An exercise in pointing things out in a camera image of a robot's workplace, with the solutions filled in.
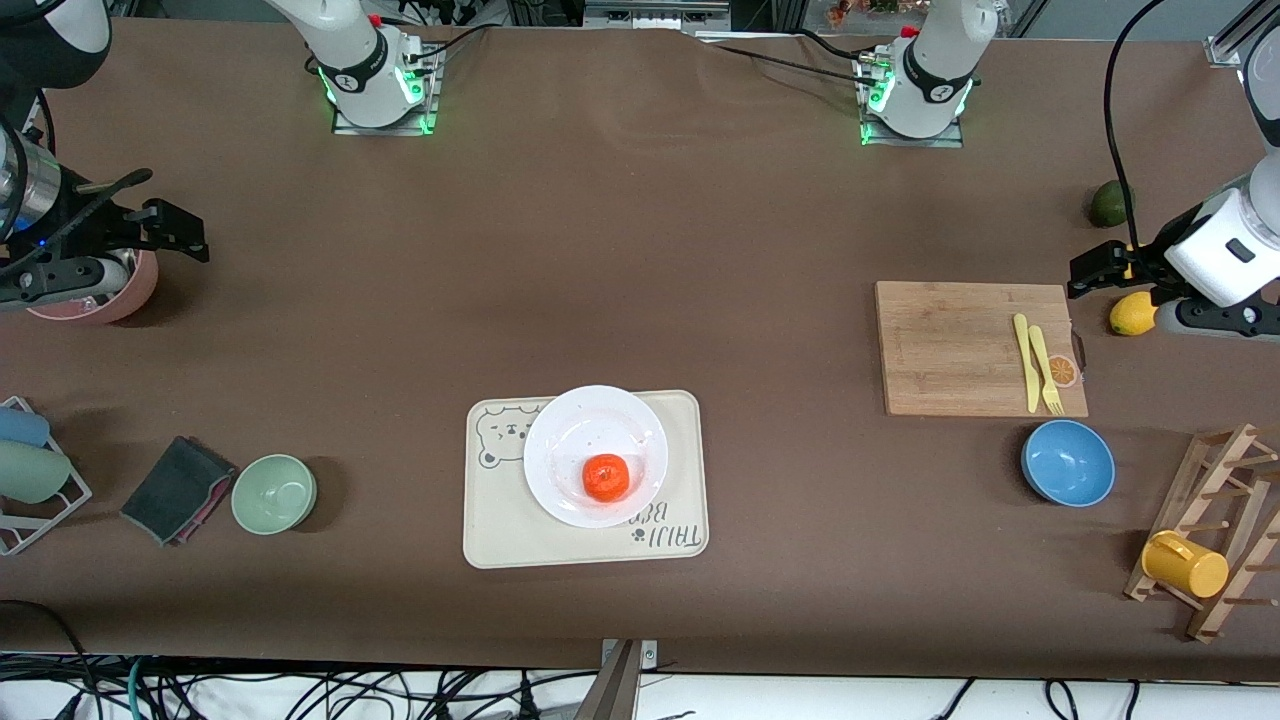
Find pale green cup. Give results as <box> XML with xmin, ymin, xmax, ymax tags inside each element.
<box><xmin>0</xmin><ymin>440</ymin><xmax>73</xmax><ymax>505</ymax></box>

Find white round plate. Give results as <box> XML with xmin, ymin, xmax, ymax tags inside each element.
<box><xmin>523</xmin><ymin>385</ymin><xmax>669</xmax><ymax>529</ymax></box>

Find white wire cup rack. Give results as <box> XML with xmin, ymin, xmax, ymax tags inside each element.
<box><xmin>0</xmin><ymin>396</ymin><xmax>94</xmax><ymax>557</ymax></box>

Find wooden mug rack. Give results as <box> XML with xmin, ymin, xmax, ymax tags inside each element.
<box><xmin>1123</xmin><ymin>423</ymin><xmax>1280</xmax><ymax>643</ymax></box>

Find yellow plastic fork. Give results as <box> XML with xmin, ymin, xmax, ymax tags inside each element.
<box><xmin>1028</xmin><ymin>325</ymin><xmax>1065</xmax><ymax>416</ymax></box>

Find pale green bowl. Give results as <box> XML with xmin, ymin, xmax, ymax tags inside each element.
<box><xmin>231</xmin><ymin>454</ymin><xmax>318</xmax><ymax>536</ymax></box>

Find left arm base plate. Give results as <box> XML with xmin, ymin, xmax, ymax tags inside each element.
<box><xmin>858</xmin><ymin>50</ymin><xmax>966</xmax><ymax>149</ymax></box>

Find brown table cover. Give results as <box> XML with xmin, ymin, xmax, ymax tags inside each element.
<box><xmin>0</xmin><ymin>15</ymin><xmax>1280</xmax><ymax>681</ymax></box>

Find yellow plastic knife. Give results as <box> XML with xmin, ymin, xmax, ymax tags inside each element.
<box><xmin>1013</xmin><ymin>313</ymin><xmax>1042</xmax><ymax>414</ymax></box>

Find yellow mug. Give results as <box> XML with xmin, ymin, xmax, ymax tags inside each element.
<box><xmin>1141</xmin><ymin>530</ymin><xmax>1230</xmax><ymax>599</ymax></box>

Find metal table bracket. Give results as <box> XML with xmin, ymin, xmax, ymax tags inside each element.
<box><xmin>572</xmin><ymin>638</ymin><xmax>661</xmax><ymax>720</ymax></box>

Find dark green avocado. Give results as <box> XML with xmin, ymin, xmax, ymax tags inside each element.
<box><xmin>1089</xmin><ymin>180</ymin><xmax>1131</xmax><ymax>228</ymax></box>

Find blue bowl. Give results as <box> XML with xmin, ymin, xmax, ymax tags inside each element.
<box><xmin>1021</xmin><ymin>419</ymin><xmax>1117</xmax><ymax>508</ymax></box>

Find pink bowl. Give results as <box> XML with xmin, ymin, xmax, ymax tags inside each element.
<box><xmin>25</xmin><ymin>250</ymin><xmax>160</xmax><ymax>325</ymax></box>

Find wooden cutting board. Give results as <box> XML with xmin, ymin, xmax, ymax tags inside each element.
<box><xmin>875</xmin><ymin>281</ymin><xmax>1090</xmax><ymax>418</ymax></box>

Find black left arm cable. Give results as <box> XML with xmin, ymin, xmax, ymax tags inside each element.
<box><xmin>1100</xmin><ymin>0</ymin><xmax>1171</xmax><ymax>251</ymax></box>

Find orange fruit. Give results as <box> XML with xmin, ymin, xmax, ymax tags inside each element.
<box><xmin>583</xmin><ymin>453</ymin><xmax>632</xmax><ymax>503</ymax></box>

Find beige bear print tray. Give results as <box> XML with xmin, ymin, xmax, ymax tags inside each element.
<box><xmin>463</xmin><ymin>390</ymin><xmax>710</xmax><ymax>570</ymax></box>

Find blue cup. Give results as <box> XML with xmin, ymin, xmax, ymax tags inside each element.
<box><xmin>0</xmin><ymin>406</ymin><xmax>51</xmax><ymax>449</ymax></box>

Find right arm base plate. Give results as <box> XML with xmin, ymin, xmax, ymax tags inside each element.
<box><xmin>332</xmin><ymin>45</ymin><xmax>441</xmax><ymax>136</ymax></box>

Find aluminium frame profile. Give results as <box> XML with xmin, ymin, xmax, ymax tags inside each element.
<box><xmin>1205</xmin><ymin>0</ymin><xmax>1280</xmax><ymax>69</ymax></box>

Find dark folded cloth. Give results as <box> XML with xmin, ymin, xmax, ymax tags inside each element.
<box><xmin>120</xmin><ymin>435</ymin><xmax>238</xmax><ymax>547</ymax></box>

